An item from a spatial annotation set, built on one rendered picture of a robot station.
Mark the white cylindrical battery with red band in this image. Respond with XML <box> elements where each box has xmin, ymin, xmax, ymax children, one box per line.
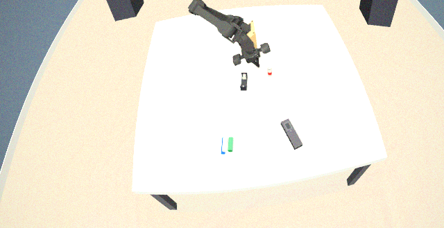
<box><xmin>267</xmin><ymin>66</ymin><xmax>272</xmax><ymax>77</ymax></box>

